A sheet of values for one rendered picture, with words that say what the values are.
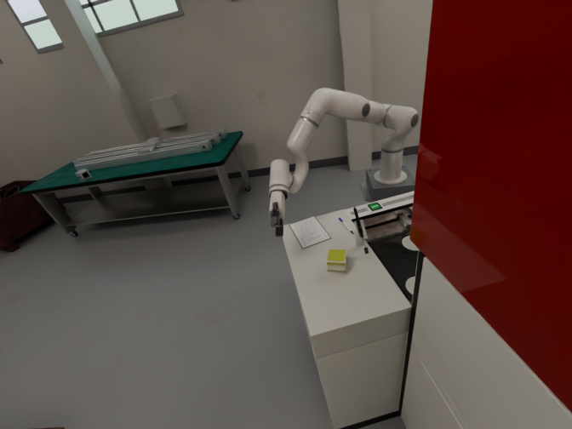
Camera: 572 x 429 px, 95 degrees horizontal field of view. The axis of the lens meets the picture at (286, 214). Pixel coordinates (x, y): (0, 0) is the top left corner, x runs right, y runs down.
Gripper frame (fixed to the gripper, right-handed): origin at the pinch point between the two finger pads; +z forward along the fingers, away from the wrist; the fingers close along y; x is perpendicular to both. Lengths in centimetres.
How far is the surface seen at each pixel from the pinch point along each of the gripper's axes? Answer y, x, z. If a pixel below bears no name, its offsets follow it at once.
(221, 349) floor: -112, -59, 45
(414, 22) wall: -92, 128, -284
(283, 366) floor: -104, -12, 54
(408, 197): -33, 62, -29
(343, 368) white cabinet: -25, 23, 48
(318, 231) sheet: -24.7, 15.7, -9.0
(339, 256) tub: -6.7, 23.6, 9.4
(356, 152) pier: -201, 67, -196
